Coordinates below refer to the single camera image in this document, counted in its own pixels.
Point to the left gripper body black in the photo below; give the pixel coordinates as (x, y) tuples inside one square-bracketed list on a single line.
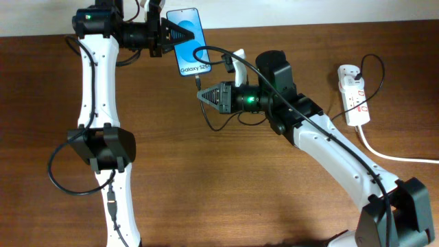
[(153, 26)]

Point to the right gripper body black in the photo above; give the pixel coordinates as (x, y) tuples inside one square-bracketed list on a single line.
[(250, 97)]

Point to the blue screen Galaxy smartphone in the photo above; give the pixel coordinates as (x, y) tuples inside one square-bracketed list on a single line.
[(189, 19)]

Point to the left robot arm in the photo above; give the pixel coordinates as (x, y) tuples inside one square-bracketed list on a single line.
[(99, 140)]

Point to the white USB charger plug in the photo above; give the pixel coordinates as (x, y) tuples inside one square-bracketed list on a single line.
[(349, 83)]

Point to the white power strip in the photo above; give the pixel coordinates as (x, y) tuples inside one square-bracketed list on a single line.
[(356, 110)]

